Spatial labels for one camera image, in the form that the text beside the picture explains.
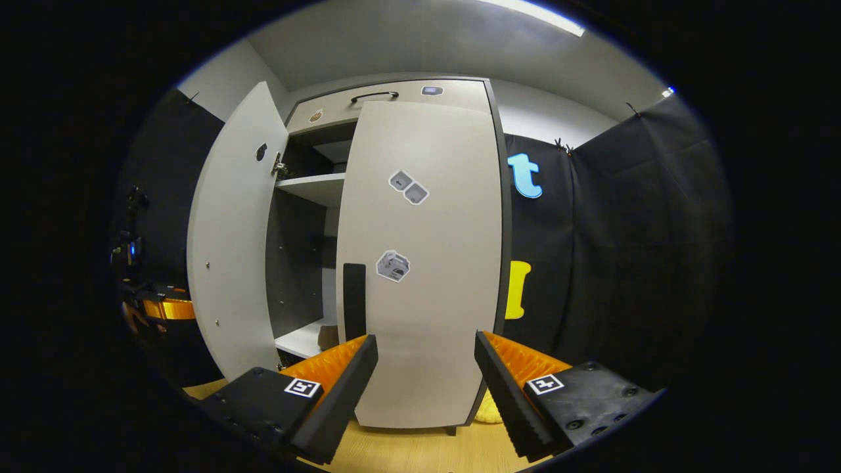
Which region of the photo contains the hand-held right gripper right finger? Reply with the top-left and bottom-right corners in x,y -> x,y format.
474,330 -> 664,464

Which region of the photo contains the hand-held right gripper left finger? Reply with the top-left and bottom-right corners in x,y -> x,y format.
197,334 -> 379,466

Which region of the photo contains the white cabinet door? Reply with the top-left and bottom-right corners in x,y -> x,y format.
187,81 -> 290,382
335,99 -> 506,432

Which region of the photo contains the white shoe cabinet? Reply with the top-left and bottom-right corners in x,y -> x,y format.
187,78 -> 513,438

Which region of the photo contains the white cabinet shelf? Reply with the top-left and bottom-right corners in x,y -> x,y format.
275,315 -> 340,361
275,172 -> 348,210

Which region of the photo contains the beige cabinet drawer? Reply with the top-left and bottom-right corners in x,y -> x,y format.
286,79 -> 493,136

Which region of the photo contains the yellow soft object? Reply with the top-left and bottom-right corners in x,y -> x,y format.
474,390 -> 504,425

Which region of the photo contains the black backdrop cloth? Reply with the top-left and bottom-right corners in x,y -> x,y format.
503,95 -> 734,395
122,89 -> 226,388

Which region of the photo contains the long ceiling light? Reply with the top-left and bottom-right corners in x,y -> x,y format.
478,0 -> 587,37

